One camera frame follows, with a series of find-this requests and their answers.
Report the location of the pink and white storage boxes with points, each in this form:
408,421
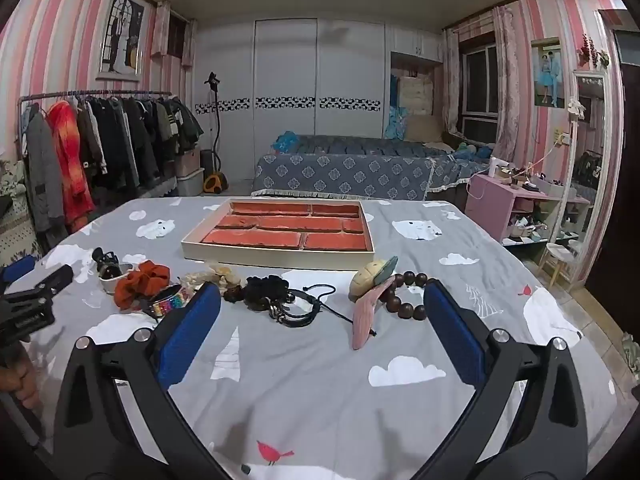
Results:
189,172

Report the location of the orange hanging coat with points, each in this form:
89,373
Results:
67,160

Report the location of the white stool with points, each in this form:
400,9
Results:
557,255

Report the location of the framed wall poster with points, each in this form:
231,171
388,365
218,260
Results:
120,35

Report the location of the yellow garment steamer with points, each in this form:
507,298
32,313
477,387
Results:
216,170

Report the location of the bed with blue cover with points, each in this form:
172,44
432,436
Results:
345,165

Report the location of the black hair claw clip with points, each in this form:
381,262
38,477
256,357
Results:
106,259

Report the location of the pink floral curtain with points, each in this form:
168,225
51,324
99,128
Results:
507,80

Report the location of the white standing mirror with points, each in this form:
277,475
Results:
585,170

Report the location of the window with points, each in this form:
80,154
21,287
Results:
477,85

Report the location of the small white bowl with items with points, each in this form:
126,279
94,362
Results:
112,280

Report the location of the pink knitted hair clip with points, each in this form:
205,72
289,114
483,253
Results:
367,317

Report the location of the pink cabinet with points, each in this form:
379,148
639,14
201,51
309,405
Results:
492,200

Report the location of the colourful fan-shaped item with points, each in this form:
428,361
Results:
167,302

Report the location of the blue bag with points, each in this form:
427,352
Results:
285,142

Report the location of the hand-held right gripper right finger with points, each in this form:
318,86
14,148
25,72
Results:
455,332

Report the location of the orange scrunchie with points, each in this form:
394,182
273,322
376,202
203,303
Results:
142,282

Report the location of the person's left hand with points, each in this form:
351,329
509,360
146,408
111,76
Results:
20,380

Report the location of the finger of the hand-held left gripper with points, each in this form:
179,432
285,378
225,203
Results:
50,280
17,267

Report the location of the red artificial flowers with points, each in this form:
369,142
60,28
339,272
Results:
595,52

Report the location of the white wardrobe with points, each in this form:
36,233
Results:
285,100

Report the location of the metal clothes rack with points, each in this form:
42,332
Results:
100,94

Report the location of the red-lined jewelry tray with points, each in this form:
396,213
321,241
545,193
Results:
285,232

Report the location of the blue dress wall poster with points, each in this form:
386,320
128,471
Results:
547,72

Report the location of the row of dark hanging clothes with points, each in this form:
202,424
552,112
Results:
135,132

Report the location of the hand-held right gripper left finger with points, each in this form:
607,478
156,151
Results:
190,330

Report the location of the orange and cream plush toy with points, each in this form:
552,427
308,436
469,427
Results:
210,276

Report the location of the black scrunchie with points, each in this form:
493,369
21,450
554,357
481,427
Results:
265,290

